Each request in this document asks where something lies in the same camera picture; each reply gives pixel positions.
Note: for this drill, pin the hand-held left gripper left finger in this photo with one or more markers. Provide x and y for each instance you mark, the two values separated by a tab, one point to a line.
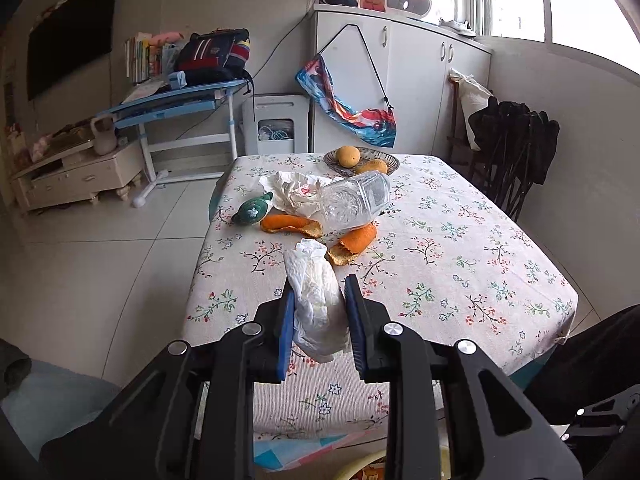
286	330

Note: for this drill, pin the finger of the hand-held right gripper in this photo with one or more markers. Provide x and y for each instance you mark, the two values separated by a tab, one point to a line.
610	405

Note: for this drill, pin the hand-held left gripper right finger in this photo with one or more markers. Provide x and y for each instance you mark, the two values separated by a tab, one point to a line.
356	330

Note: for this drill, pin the white plastic bag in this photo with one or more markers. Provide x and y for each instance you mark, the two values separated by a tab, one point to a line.
315	310

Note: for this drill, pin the orange peel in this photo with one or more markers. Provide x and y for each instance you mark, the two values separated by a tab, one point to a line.
285	222
357	242

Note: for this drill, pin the green wrapper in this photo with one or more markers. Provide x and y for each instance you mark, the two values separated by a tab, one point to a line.
252	210

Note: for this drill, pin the clear plastic bottle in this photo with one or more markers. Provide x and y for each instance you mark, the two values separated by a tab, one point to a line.
355	200

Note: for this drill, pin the white tissue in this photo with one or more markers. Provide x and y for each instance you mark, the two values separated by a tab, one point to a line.
295	192

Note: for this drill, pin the yellow bin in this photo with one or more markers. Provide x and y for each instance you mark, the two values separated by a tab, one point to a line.
350	472

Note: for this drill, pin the person's right leg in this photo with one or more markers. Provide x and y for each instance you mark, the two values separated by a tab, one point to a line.
600	350

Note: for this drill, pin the person's leg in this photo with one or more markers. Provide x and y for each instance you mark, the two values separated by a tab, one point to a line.
600	350
75	460

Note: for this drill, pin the floral cloth covered table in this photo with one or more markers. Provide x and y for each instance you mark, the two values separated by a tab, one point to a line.
450	260

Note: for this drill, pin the orange fruit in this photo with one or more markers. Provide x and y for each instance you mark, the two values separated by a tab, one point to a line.
372	166
347	156

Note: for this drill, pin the dark fruit bowl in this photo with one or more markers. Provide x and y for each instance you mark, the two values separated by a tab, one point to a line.
390	160

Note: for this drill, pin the wooden chair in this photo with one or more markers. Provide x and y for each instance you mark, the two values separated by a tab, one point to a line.
455	140

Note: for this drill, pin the white floor appliance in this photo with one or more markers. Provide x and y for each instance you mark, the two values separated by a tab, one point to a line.
275	107

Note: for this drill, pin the pale blue cushion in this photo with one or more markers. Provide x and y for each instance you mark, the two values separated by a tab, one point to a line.
50	400

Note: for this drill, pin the person's left leg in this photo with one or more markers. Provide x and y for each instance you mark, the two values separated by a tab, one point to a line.
75	460

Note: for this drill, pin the black folding chairs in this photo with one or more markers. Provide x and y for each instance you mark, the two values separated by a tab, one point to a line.
515	135

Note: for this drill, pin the white cabinet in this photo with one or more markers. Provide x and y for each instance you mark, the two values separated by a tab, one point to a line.
415	85

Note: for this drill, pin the blue study desk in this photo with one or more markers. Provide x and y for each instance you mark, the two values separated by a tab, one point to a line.
165	105

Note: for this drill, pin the cream television stand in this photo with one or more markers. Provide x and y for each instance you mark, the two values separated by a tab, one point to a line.
75	180

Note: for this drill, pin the white tote bag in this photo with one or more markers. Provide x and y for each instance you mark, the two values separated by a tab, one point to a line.
472	95

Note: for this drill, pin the white kettle jug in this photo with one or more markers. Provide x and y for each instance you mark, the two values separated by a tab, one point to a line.
104	137

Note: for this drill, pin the paper booklet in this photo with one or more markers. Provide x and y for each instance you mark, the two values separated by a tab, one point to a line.
145	92

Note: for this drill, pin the dark striped backpack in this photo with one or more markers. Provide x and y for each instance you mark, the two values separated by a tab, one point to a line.
210	57

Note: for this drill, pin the pink soft toy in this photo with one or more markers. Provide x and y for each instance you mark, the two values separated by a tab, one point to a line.
40	149

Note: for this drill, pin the row of books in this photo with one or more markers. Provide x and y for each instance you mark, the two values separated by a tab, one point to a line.
142	60

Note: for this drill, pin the pink plush toy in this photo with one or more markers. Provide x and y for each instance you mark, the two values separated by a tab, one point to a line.
167	38

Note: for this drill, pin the white sneakers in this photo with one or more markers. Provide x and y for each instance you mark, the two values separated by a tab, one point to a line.
457	27

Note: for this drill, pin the white grey plastic rack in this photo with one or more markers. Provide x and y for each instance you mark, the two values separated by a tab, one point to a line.
407	1

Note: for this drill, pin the black television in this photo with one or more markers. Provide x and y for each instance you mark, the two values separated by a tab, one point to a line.
70	35

